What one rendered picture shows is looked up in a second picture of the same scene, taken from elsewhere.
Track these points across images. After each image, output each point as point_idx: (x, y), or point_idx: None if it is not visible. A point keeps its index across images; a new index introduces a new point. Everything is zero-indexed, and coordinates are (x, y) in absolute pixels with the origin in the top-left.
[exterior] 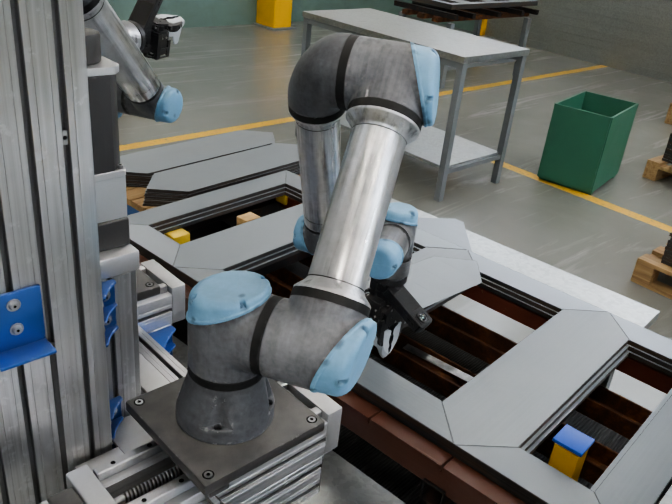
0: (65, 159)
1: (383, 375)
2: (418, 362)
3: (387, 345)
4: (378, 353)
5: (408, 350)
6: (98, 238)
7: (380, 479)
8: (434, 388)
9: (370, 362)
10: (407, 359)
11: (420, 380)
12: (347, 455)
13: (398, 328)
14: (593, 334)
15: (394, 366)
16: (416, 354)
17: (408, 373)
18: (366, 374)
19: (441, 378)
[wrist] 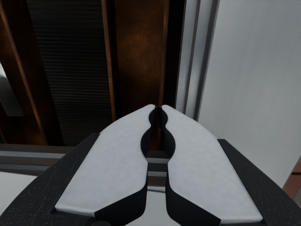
0: None
1: (254, 50)
2: (14, 84)
3: (178, 128)
4: (57, 131)
5: (18, 106)
6: None
7: (180, 8)
8: (30, 26)
9: (215, 118)
10: (33, 94)
11: (39, 56)
12: (174, 61)
13: (96, 171)
14: None
15: (53, 103)
16: (11, 91)
17: (45, 80)
18: (281, 92)
19: (7, 16)
